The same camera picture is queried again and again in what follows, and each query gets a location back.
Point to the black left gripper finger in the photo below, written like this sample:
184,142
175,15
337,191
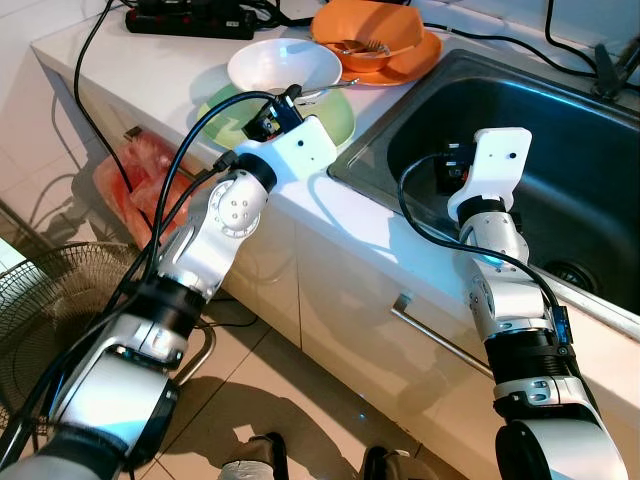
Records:
293,94

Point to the white ceramic bowl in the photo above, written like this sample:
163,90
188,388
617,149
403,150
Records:
285,62

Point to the green plate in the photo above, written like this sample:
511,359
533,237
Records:
337,125

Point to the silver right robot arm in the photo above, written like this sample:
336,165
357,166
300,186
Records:
510,300

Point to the metal fork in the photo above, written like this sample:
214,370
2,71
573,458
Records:
365,47

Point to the stainless steel sink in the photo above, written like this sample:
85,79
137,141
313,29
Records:
560,160

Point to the orange bowl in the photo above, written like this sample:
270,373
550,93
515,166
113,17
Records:
370,20

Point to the black power strip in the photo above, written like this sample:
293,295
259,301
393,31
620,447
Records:
190,20

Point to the red plastic bag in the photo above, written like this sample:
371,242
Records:
120,185

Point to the steel gooseneck faucet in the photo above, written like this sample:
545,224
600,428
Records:
605,75

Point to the grey right robot foot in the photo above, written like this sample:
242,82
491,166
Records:
388,465

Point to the grey robot foot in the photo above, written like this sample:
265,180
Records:
388,465
255,460

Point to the grey left robot foot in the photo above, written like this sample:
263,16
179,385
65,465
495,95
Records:
255,460

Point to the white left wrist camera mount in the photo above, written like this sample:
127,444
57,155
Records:
300,150

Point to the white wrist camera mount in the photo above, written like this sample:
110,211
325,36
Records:
300,150
500,165

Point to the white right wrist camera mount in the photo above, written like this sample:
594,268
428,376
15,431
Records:
500,165

